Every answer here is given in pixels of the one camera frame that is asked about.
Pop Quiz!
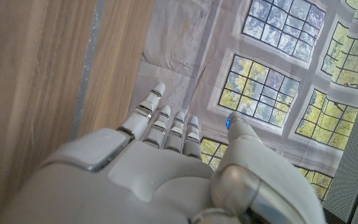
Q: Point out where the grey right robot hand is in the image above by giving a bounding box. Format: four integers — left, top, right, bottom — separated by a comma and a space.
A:
0, 82, 328, 224

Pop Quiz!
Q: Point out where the printed window backdrop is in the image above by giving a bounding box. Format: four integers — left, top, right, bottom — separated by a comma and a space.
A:
129, 0, 358, 200

